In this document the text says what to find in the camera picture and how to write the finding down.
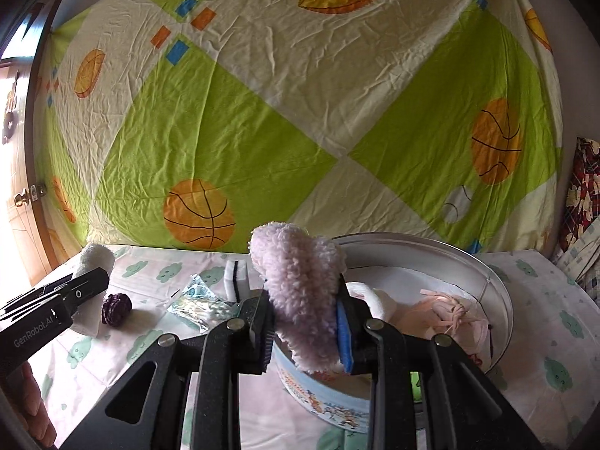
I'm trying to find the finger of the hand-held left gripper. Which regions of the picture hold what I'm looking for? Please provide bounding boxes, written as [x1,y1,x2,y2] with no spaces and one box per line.
[0,276,77,316]
[55,267,111,316]

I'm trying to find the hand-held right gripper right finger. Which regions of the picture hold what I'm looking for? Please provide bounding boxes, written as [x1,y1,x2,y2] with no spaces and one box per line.
[335,276,545,450]

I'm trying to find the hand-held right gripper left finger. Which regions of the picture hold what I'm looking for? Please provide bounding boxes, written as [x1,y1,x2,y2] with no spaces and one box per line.
[61,288,277,450]

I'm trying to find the white towel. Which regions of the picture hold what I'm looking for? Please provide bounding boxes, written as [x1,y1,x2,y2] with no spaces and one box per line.
[70,243,116,338]

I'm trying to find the dark purple scrunchie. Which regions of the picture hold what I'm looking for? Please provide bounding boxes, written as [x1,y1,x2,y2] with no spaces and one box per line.
[102,293,133,326]

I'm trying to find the pink fluffy cloth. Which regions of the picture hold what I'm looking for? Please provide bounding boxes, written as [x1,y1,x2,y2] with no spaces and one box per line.
[247,222,348,376]

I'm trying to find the white black layered sponge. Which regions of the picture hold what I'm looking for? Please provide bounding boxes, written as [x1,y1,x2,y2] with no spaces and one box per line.
[224,260,256,302]

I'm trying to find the cotton swab packet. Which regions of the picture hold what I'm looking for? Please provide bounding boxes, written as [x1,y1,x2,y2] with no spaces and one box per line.
[166,276,240,335]

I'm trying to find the round cookie tin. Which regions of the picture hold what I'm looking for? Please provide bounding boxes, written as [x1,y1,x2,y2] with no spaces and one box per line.
[272,232,513,432]

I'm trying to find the pale pink stringy cloth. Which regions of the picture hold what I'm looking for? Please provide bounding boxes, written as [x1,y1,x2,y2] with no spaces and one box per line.
[419,288,493,366]

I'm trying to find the person's left hand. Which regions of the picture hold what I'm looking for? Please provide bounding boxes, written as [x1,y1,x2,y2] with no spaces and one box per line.
[4,363,58,449]

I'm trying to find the light wooden door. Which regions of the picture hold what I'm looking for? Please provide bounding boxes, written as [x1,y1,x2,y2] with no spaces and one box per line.
[0,0,78,287]

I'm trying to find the cloud print tablecloth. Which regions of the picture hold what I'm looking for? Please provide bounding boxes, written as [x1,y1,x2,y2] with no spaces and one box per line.
[0,244,600,450]

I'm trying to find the basketball print hanging sheet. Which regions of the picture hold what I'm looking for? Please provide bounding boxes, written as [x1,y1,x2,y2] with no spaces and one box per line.
[35,0,566,256]

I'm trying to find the red floral quilt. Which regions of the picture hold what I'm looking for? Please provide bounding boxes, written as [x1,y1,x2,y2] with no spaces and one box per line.
[560,137,600,245]

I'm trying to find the brass door handle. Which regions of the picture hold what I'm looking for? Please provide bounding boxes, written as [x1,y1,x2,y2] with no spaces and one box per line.
[13,184,48,207]

